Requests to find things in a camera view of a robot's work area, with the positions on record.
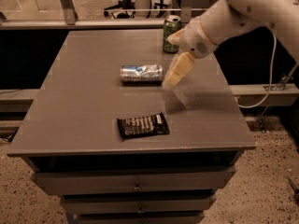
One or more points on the grey drawer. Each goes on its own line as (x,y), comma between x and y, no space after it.
(81,183)
(138,205)
(149,218)

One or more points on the grey drawer cabinet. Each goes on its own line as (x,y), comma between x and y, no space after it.
(71,125)

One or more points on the middle grey drawer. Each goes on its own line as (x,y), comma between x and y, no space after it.
(138,205)

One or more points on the bottom grey drawer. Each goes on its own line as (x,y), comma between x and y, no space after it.
(149,218)

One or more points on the black office chair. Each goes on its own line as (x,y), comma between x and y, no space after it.
(123,10)

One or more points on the black chocolate bar wrapper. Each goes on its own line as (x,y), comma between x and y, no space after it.
(143,126)

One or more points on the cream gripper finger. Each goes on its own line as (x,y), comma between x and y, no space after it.
(174,38)
(181,65)

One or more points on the top grey drawer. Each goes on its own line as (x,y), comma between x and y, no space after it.
(81,183)

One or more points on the metal railing frame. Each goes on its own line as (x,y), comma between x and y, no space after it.
(88,14)

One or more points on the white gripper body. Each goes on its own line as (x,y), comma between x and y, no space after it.
(196,41)

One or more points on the green soda can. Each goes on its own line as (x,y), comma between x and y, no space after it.
(171,25)

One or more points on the blue silver redbull can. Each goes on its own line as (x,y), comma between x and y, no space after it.
(142,73)

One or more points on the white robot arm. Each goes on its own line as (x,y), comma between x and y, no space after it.
(229,18)

